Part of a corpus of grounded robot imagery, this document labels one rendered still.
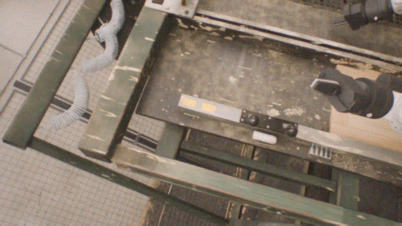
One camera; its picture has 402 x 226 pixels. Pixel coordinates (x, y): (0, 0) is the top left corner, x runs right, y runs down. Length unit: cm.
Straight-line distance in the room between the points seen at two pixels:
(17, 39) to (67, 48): 435
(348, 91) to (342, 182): 55
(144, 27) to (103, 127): 41
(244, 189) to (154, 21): 70
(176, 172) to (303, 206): 41
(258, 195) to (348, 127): 43
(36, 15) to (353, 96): 580
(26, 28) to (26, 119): 461
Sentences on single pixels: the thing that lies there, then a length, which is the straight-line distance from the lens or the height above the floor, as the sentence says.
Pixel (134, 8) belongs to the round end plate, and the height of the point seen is 195.
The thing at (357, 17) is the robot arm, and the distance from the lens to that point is 138.
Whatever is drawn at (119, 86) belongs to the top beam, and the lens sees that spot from 108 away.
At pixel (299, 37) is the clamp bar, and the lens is 128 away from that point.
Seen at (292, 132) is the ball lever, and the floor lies 145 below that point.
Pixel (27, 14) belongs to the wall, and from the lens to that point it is 615.
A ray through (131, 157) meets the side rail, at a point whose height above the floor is 180.
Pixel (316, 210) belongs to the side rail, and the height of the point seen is 128.
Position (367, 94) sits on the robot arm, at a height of 153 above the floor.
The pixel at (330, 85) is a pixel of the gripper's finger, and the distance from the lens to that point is 70.
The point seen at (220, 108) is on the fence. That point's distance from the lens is 108.
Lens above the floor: 206
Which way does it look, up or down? 23 degrees down
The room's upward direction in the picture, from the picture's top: 62 degrees counter-clockwise
